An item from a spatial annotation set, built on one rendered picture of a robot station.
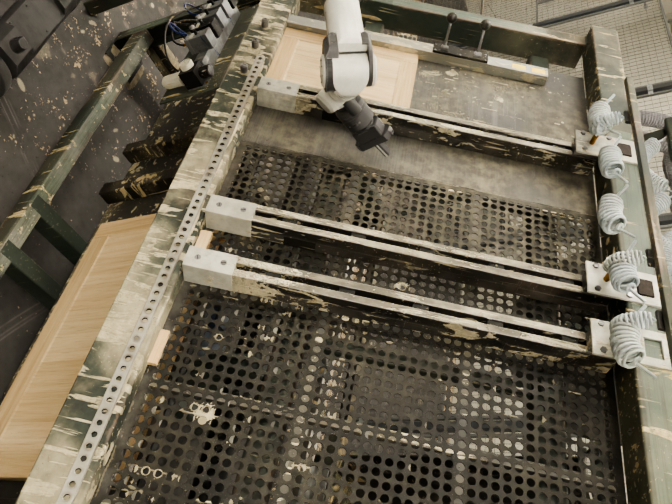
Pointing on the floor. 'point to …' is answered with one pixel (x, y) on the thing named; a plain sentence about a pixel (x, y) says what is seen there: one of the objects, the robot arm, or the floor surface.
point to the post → (102, 5)
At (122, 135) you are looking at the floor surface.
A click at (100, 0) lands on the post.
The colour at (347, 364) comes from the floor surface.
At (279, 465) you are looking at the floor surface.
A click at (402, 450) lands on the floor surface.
